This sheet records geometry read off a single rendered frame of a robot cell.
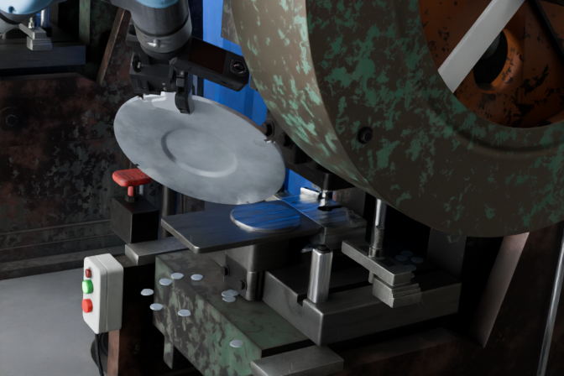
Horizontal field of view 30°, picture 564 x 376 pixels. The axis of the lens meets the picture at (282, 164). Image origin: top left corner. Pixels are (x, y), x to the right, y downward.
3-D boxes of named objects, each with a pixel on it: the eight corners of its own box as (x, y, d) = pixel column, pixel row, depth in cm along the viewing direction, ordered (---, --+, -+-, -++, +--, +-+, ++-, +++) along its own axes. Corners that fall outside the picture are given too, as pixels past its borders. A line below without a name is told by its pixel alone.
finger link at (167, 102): (158, 108, 161) (150, 75, 153) (195, 112, 161) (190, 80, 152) (154, 126, 160) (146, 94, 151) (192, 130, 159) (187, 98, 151)
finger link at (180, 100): (181, 94, 157) (176, 61, 149) (193, 95, 156) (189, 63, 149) (176, 121, 154) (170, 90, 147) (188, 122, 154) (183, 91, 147)
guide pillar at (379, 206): (375, 246, 188) (383, 173, 184) (368, 242, 190) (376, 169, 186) (384, 244, 190) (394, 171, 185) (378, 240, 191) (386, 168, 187)
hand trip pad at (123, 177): (121, 216, 204) (122, 180, 202) (108, 206, 209) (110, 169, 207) (154, 212, 208) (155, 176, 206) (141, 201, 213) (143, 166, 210)
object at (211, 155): (78, 113, 169) (80, 109, 170) (186, 213, 187) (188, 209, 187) (213, 80, 152) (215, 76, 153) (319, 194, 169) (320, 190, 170)
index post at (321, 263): (315, 304, 172) (321, 250, 169) (305, 296, 174) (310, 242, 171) (329, 300, 173) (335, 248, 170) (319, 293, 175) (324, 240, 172)
